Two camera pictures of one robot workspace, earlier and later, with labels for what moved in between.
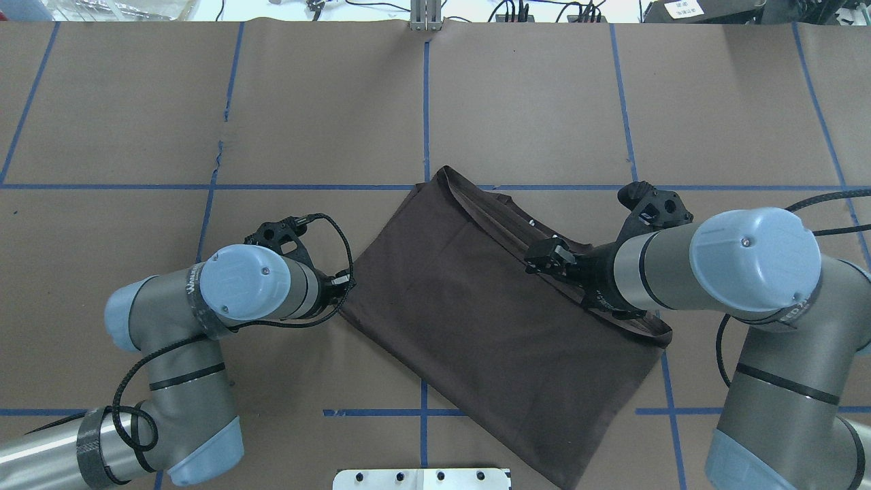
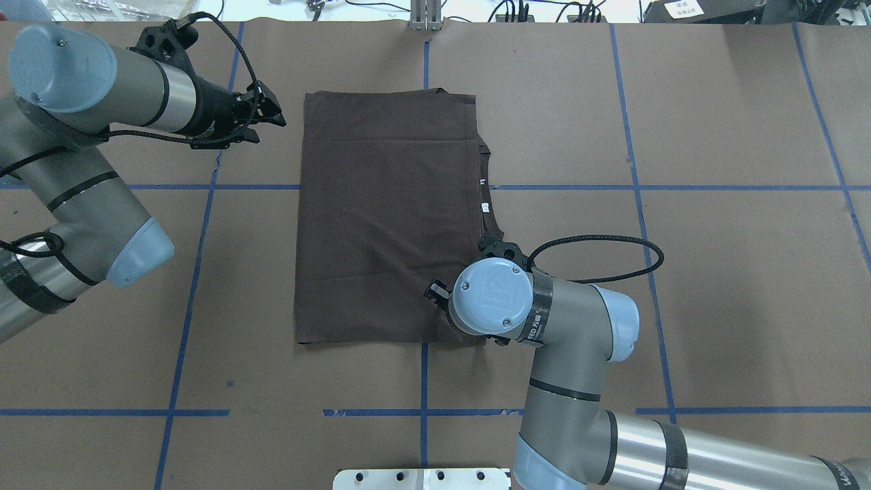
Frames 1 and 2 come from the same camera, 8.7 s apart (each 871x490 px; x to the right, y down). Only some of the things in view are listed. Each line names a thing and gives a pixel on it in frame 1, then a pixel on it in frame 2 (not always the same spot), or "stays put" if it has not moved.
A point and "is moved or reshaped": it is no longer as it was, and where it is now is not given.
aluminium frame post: (426, 15) stays put
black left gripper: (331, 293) to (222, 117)
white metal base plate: (421, 479) stays put
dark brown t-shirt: (446, 292) is moved or reshaped
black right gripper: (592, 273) to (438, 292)
